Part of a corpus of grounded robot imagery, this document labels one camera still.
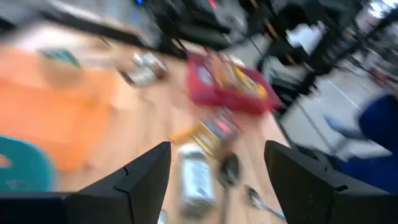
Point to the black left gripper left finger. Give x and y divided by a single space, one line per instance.
124 199

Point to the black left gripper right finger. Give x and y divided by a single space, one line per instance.
311 193

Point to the bagel seasoning jar white lid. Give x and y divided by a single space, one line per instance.
196 180

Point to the red-lidded spice container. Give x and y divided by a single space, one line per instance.
217 130

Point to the brown food pouch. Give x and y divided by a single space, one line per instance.
146 70

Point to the white ramen packet blue edge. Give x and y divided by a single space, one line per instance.
205 76

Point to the orange yellow snack packet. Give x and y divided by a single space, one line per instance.
224 70

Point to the black metal spoon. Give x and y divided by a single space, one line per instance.
229 169

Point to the person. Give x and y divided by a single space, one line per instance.
379 140

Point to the green plastic bin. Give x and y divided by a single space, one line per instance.
25 165

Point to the orange translucent plastic bin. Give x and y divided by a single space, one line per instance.
46 118

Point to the pink plastic tray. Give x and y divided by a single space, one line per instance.
224 96

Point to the white paper sheet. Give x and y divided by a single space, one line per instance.
304 35

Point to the small green spice tin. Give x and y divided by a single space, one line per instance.
59 56

